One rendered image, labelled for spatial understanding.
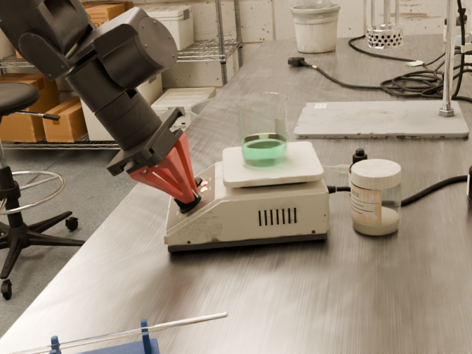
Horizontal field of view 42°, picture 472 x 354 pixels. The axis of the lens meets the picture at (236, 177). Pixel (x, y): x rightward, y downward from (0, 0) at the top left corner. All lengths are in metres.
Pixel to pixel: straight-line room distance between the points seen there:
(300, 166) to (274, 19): 2.52
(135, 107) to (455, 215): 0.42
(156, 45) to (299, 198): 0.24
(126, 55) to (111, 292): 0.26
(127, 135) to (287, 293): 0.25
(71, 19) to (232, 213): 0.28
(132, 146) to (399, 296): 0.33
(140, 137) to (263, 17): 2.57
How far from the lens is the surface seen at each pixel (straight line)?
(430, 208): 0.85
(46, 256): 2.48
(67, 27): 0.69
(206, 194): 0.76
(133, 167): 0.73
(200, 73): 3.38
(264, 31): 3.26
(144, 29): 0.66
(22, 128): 3.43
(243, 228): 0.74
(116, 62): 0.67
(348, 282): 0.68
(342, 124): 1.15
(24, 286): 2.32
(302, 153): 0.79
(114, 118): 0.70
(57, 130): 3.32
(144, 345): 0.58
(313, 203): 0.73
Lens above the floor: 1.12
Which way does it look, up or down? 22 degrees down
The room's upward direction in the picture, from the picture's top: 5 degrees counter-clockwise
